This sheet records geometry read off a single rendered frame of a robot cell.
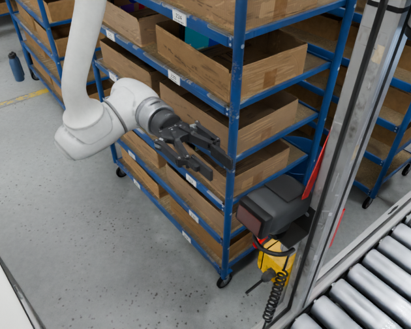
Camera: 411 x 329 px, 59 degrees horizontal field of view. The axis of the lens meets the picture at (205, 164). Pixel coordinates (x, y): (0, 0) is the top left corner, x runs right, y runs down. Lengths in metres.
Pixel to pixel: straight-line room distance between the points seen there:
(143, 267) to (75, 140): 0.98
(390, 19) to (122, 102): 0.70
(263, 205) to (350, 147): 0.15
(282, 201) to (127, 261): 1.34
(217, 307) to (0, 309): 0.97
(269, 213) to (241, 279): 1.22
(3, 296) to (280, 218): 0.64
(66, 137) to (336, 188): 0.65
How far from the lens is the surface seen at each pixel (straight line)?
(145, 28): 1.37
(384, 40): 0.44
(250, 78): 1.06
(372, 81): 0.46
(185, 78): 1.16
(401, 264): 1.03
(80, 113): 0.92
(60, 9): 2.32
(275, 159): 1.36
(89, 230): 1.99
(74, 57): 0.86
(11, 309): 0.93
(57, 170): 2.38
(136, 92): 0.99
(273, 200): 0.56
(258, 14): 0.99
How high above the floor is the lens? 1.49
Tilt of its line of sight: 42 degrees down
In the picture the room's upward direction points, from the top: straight up
